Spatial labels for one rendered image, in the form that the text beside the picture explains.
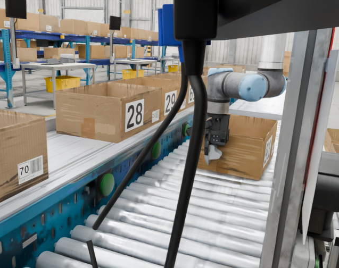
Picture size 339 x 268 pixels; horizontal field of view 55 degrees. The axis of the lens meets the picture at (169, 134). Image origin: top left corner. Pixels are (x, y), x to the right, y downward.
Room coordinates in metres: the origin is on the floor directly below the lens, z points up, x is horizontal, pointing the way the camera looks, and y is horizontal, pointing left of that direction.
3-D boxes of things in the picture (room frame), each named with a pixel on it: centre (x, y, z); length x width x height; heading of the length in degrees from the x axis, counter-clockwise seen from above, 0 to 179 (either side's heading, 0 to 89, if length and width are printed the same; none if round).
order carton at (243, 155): (1.41, -0.31, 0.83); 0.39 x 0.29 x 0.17; 155
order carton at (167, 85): (1.74, 0.11, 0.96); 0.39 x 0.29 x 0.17; 160
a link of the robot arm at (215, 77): (1.21, -0.18, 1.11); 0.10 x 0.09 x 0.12; 39
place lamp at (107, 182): (0.93, 0.18, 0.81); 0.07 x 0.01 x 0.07; 160
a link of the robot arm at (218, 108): (1.21, -0.18, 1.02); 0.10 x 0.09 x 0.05; 160
